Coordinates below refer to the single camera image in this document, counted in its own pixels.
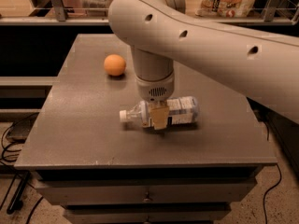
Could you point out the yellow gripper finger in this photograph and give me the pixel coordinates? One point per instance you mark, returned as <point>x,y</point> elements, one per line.
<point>159,112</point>

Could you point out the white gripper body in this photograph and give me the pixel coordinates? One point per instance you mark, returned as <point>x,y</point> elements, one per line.
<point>155,90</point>

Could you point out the clear plastic water bottle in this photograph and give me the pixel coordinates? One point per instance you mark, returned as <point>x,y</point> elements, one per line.
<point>183,110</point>

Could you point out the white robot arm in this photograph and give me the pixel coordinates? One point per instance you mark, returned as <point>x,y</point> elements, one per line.
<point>262,66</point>

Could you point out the orange fruit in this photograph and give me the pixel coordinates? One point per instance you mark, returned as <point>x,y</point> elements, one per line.
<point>114,65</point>

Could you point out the grey drawer cabinet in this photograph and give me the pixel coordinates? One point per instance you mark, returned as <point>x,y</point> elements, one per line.
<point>99,169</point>

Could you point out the small drawer knob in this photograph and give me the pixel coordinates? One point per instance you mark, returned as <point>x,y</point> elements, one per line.
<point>147,199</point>

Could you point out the clear plastic container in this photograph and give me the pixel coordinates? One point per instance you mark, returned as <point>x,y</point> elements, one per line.
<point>96,8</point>

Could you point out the printed snack bag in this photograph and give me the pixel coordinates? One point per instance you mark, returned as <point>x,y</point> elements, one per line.
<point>225,8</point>

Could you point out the metal shelf rail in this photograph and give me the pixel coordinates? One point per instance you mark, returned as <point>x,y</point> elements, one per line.
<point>265,12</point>

